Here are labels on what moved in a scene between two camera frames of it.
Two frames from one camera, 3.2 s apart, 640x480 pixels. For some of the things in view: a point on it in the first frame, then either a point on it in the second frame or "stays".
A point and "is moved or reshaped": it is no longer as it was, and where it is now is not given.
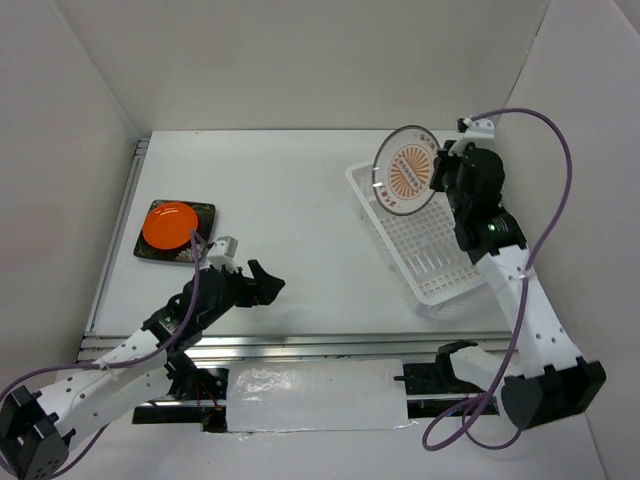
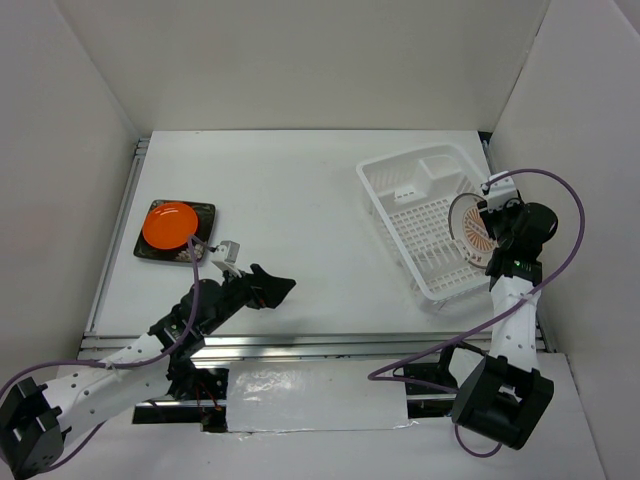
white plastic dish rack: (424, 242) stays
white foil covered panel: (311, 395) stays
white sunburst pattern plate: (402, 169) is moved or reshaped
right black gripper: (442, 161) to (510, 206)
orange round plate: (168, 225) stays
